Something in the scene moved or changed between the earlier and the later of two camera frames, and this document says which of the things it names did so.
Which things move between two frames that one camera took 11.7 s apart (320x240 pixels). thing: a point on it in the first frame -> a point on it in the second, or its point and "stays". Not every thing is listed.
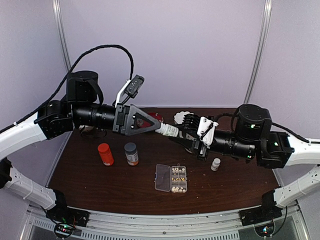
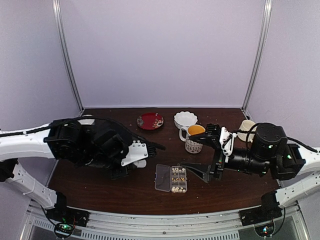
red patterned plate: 141,123 stays
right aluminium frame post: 263,44 stays
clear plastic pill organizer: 173,179 stays
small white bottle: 168,130 -> 141,163
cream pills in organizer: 176,189 stays
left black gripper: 124,119 -> 123,173
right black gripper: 200,148 -> 207,171
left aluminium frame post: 60,26 stays
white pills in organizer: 176,170 stays
